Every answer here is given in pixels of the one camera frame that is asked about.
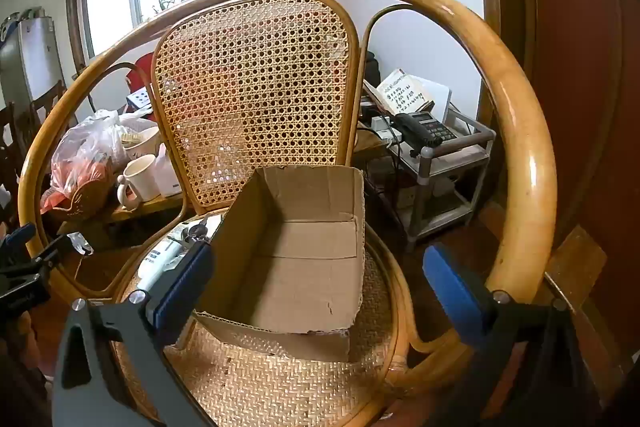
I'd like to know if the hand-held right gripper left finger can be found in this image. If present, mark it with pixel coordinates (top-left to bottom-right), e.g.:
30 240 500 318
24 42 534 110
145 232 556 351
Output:
52 239 216 427

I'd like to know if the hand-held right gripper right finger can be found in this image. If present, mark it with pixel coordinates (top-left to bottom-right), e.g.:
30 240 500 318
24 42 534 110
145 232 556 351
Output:
422 244 626 427

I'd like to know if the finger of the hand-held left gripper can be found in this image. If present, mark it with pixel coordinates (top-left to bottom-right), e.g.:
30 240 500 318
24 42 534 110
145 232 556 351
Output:
12 234 76 280
0 223 37 258

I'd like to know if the white remote with printed back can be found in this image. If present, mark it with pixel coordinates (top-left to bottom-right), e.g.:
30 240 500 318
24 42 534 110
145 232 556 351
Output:
137 234 201 294

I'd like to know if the bunch of black-headed keys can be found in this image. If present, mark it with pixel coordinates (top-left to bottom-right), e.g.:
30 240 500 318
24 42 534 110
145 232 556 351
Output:
180 219 208 245

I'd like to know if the brown cardboard box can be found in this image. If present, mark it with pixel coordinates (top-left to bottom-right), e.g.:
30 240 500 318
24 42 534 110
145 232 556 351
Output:
192 164 368 364

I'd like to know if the clear plastic wrapper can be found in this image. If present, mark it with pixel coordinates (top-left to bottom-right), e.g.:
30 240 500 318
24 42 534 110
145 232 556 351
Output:
65 232 96 258

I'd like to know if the woven basket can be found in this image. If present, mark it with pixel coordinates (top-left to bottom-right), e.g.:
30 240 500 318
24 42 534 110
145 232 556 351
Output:
50 162 118 220

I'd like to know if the wooden table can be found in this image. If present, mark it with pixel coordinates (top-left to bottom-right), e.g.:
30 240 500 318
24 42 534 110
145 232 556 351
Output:
47 187 186 253

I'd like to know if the clear plastic bag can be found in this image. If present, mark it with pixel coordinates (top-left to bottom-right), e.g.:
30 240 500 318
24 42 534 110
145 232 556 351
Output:
40 109 161 212

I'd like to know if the white plastic jug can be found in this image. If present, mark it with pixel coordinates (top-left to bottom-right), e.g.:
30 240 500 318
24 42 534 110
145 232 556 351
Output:
152 144 183 198

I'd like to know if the white mug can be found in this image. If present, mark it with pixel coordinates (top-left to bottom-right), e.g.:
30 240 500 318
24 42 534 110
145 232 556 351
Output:
116 154 163 210

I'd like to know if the grey metal cart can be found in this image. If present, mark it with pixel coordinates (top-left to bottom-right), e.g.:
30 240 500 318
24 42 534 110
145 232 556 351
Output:
360 77 497 253

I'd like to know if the wooden board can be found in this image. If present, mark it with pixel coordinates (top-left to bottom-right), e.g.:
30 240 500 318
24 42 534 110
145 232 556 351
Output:
542 224 608 308

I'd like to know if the wooden dining chair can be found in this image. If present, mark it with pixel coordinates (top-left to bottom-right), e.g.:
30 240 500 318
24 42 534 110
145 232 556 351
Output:
27 79 68 142

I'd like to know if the white patterned bowl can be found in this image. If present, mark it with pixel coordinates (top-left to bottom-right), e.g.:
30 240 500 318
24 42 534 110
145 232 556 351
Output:
120 127 161 162

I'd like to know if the black desk telephone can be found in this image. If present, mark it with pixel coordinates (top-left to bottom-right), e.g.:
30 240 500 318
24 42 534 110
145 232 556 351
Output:
390 112 458 158

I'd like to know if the white power strip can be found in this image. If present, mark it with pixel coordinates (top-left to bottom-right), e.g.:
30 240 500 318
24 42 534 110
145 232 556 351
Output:
370 114 396 140

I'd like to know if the grey refrigerator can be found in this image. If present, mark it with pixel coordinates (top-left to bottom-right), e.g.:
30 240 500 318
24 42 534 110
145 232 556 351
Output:
0 14 66 118

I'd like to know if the white dotted box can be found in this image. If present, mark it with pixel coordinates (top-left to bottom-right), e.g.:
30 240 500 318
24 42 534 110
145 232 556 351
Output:
125 89 153 112

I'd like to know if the white plastic board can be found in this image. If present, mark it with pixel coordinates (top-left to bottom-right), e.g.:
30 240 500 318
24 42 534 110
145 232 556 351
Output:
410 76 453 122

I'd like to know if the red bag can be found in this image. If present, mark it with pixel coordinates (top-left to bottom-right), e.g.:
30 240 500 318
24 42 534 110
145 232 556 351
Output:
125 52 158 108

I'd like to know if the handwritten notepad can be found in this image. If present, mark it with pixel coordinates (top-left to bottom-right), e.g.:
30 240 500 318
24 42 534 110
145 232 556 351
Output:
375 68 436 115

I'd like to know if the rattan armchair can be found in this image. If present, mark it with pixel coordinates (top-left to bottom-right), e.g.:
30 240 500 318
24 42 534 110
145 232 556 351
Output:
17 0 558 427

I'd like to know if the black bag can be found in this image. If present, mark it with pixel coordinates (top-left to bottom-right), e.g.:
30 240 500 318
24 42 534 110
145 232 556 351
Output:
364 51 383 82

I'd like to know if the red-brown wooden door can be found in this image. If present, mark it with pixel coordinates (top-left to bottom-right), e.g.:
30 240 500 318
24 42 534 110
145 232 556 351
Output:
470 0 640 358

